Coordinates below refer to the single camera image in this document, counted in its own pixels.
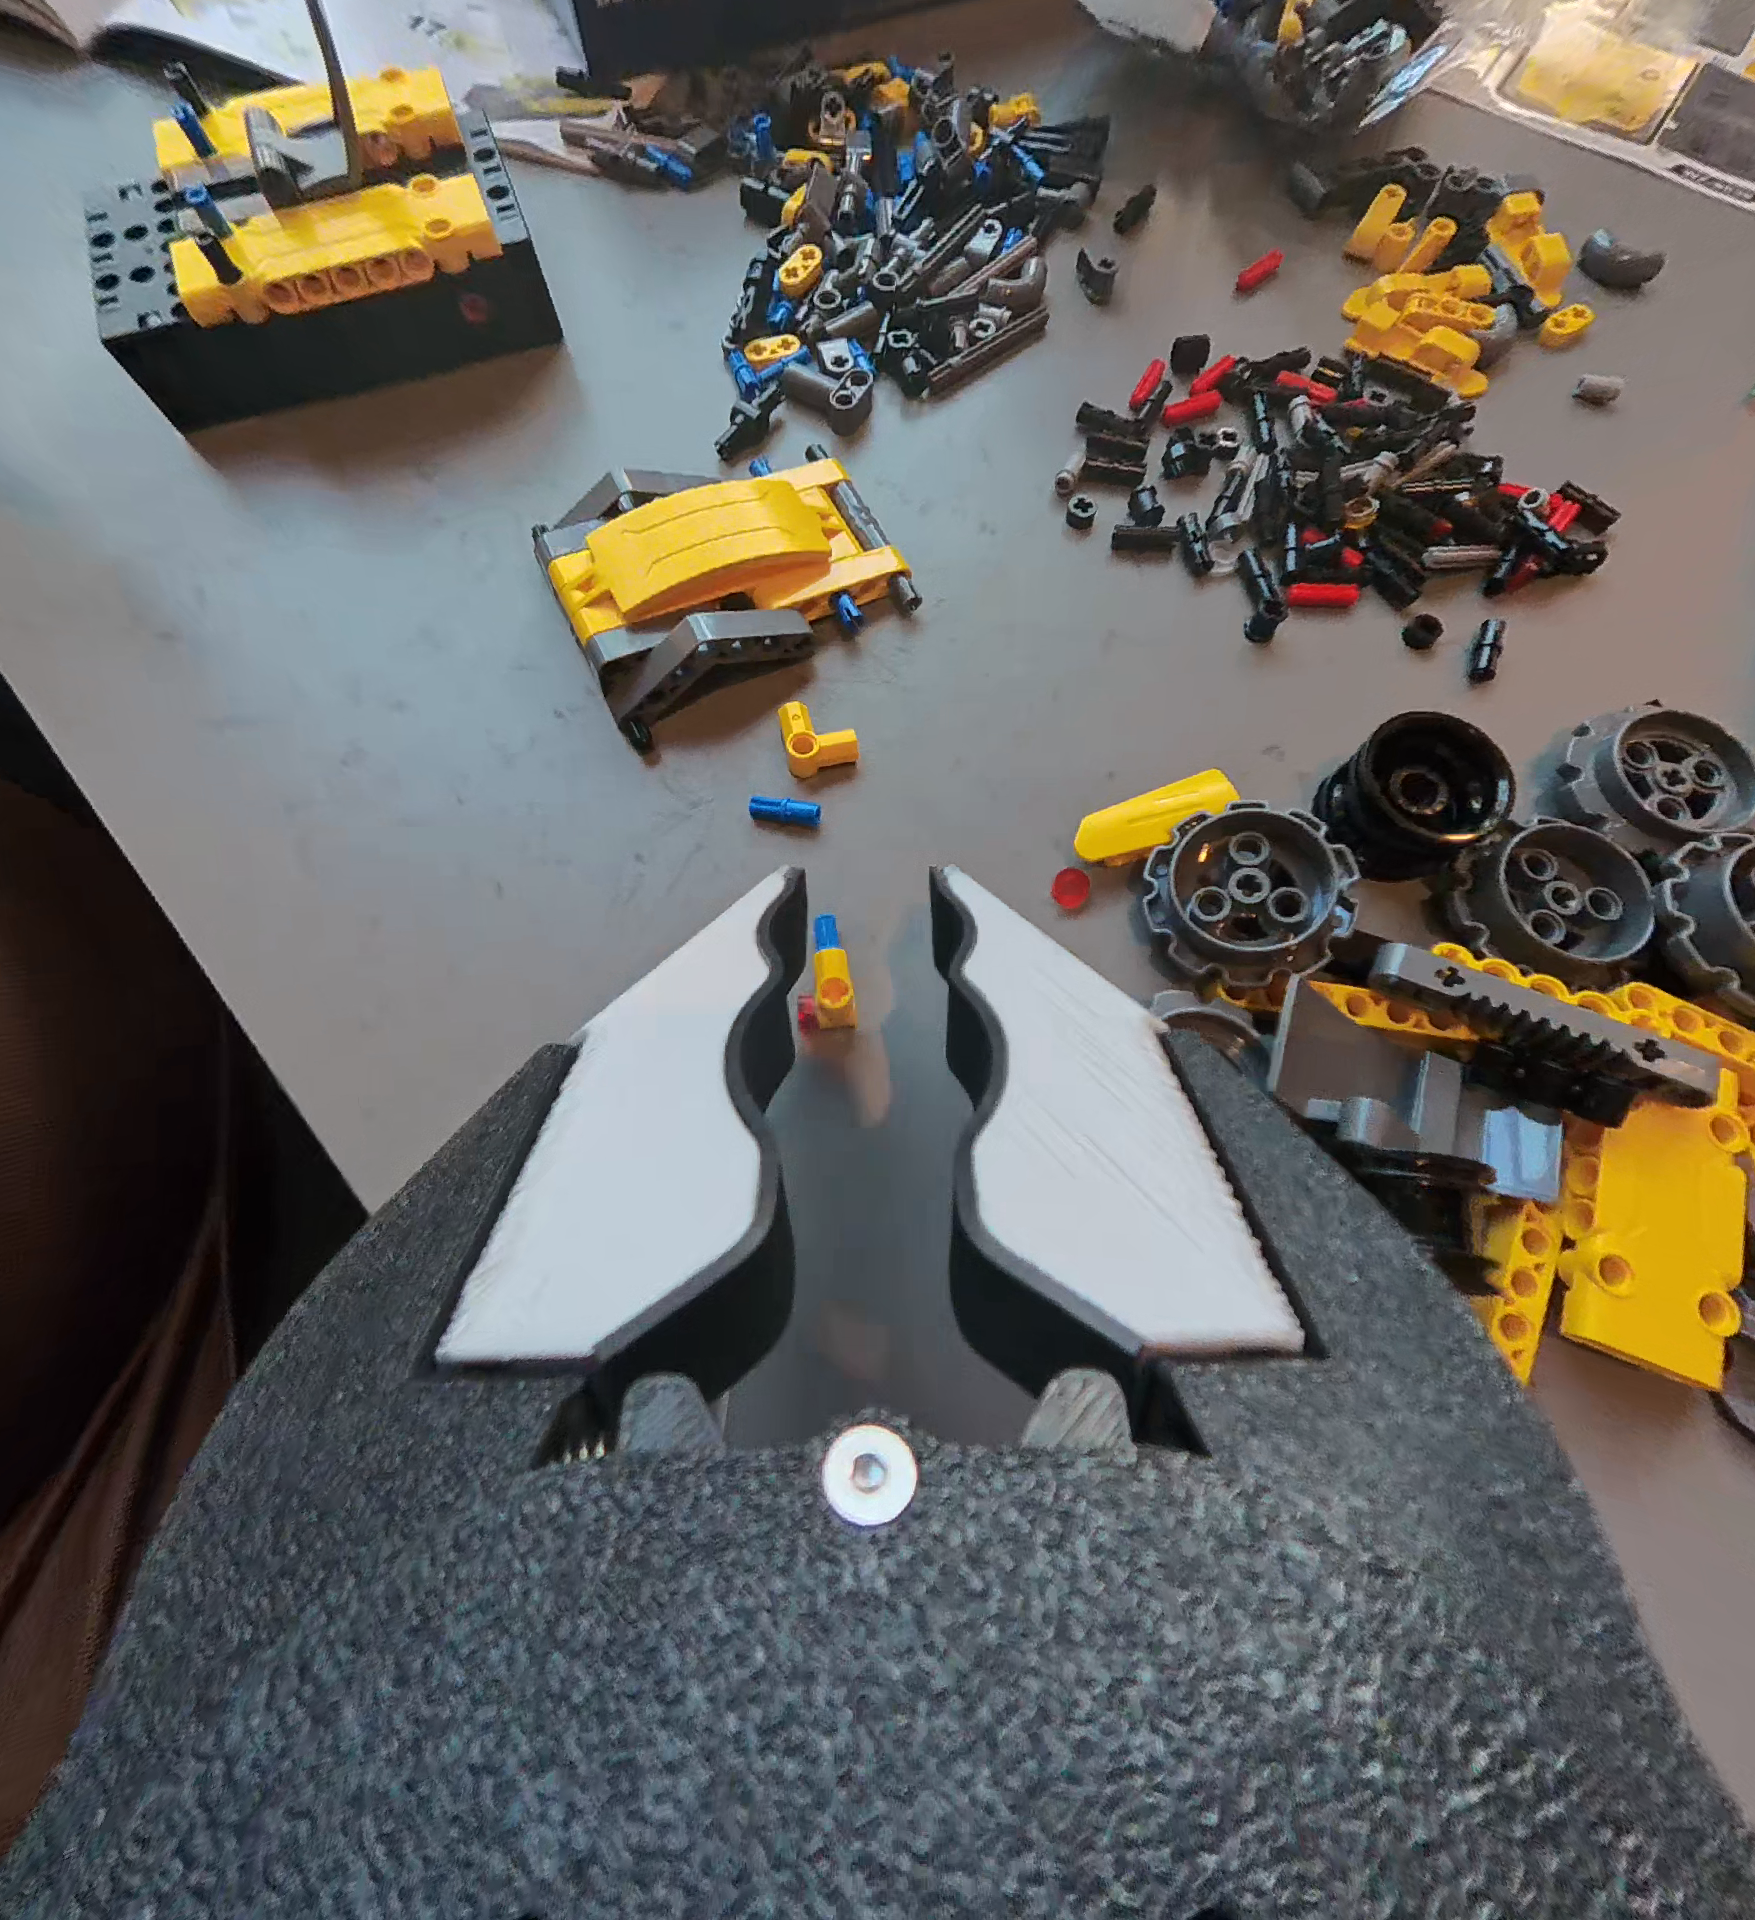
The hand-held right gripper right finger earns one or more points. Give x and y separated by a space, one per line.
1119 1185

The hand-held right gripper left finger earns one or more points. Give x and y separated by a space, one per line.
639 1185

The yellow connector with blue pin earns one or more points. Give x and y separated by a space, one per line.
837 991

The grey desk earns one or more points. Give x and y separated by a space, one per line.
368 676

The cluster of grey sprocket wheels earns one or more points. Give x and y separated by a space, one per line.
1246 887

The person's black trouser legs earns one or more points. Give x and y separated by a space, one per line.
277 1171

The yellow curved panel piece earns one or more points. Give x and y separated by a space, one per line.
1146 817

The blue pin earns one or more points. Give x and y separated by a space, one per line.
783 812

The yellow angle connector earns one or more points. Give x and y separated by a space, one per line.
801 743

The black wheel rim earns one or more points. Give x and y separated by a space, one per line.
1416 787

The yellow vehicle chassis assembly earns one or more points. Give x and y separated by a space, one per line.
1642 1245

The person's brown shirt torso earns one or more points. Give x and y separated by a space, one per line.
38 1201

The yellow and grey hood assembly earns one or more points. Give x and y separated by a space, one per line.
696 547

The pile of black red pins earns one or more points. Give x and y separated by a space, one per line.
1343 511

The black box with yellow beams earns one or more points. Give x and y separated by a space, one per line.
368 337

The pile of yellow connectors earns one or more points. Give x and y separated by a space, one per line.
1434 315

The pile of blue black pieces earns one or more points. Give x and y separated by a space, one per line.
878 255

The plastic bag of parts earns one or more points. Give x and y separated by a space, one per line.
1312 62

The dark kit box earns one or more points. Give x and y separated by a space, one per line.
696 32

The instruction booklet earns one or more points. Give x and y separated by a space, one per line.
428 38

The sticker sheet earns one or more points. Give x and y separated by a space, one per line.
1612 90

